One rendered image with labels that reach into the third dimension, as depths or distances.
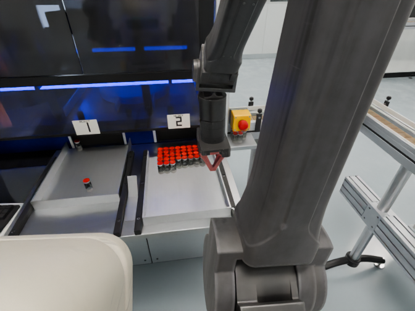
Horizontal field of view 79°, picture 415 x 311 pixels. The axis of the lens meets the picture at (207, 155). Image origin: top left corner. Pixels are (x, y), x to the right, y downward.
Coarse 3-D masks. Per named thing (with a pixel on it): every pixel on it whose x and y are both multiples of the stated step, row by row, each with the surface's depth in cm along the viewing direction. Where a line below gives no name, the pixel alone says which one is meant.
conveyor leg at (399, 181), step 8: (400, 168) 108; (400, 176) 108; (408, 176) 107; (392, 184) 112; (400, 184) 110; (392, 192) 113; (384, 200) 118; (392, 200) 115; (384, 208) 119; (368, 232) 130; (360, 240) 136; (368, 240) 133; (360, 248) 138; (352, 256) 144
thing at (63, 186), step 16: (64, 144) 102; (128, 144) 102; (64, 160) 99; (80, 160) 99; (96, 160) 99; (112, 160) 99; (48, 176) 87; (64, 176) 91; (80, 176) 91; (96, 176) 91; (112, 176) 91; (48, 192) 84; (64, 192) 84; (80, 192) 84; (96, 192) 84; (112, 192) 84; (48, 208) 78
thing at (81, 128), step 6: (78, 120) 90; (84, 120) 91; (90, 120) 91; (96, 120) 91; (78, 126) 92; (84, 126) 92; (90, 126) 92; (96, 126) 93; (78, 132) 93; (84, 132) 93; (90, 132) 94; (96, 132) 94
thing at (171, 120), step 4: (168, 116) 94; (172, 116) 94; (176, 116) 95; (180, 116) 95; (184, 116) 95; (188, 116) 95; (168, 120) 95; (172, 120) 95; (176, 120) 96; (184, 120) 96; (188, 120) 96; (168, 124) 96; (172, 124) 96; (180, 124) 97; (184, 124) 97; (188, 124) 97; (172, 128) 97
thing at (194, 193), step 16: (160, 176) 91; (176, 176) 91; (192, 176) 91; (208, 176) 91; (144, 192) 80; (160, 192) 84; (176, 192) 84; (192, 192) 84; (208, 192) 84; (224, 192) 81; (144, 208) 74; (160, 208) 78; (176, 208) 78; (192, 208) 78; (208, 208) 78; (224, 208) 74; (144, 224) 73
